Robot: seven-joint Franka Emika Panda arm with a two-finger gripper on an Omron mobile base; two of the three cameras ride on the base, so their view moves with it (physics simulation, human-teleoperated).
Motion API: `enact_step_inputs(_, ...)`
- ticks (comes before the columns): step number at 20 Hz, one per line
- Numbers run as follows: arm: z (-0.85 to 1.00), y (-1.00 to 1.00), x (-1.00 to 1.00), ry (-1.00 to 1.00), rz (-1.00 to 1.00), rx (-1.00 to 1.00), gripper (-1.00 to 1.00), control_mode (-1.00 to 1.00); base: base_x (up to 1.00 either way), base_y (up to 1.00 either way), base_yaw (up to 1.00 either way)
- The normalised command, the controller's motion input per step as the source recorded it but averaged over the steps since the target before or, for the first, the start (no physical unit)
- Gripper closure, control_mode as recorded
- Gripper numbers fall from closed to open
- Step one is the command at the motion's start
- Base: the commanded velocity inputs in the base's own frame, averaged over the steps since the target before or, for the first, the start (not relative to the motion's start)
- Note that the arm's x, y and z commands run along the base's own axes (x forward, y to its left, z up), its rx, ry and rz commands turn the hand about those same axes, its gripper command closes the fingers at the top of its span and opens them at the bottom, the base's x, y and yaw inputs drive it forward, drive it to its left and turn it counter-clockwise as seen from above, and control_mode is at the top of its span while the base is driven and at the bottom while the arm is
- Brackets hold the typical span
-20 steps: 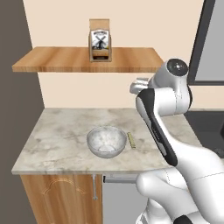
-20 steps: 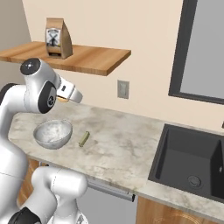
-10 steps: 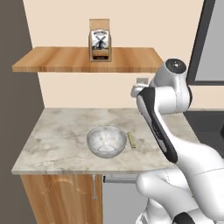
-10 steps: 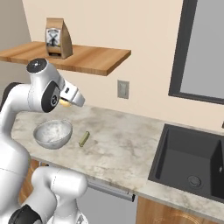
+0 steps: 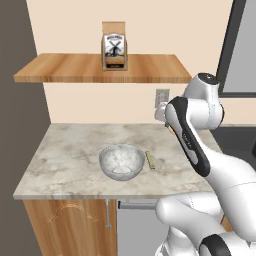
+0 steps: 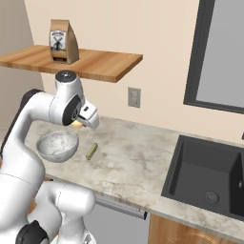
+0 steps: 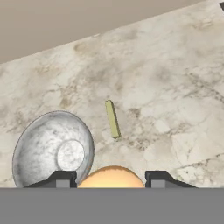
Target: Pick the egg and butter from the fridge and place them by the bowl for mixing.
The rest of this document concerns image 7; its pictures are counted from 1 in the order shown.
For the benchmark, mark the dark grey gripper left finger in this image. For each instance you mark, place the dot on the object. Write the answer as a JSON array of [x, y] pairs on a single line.
[[64, 176]]

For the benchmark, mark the pale yellow butter stick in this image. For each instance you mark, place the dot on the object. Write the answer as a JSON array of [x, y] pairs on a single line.
[[113, 119]]

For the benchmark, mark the orange-brown egg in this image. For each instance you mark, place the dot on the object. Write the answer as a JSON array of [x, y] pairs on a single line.
[[110, 178]]

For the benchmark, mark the grey marbled bowl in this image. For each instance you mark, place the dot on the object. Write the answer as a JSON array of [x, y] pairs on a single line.
[[46, 145]]

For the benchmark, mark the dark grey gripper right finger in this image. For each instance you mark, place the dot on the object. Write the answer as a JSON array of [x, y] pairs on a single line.
[[157, 176]]

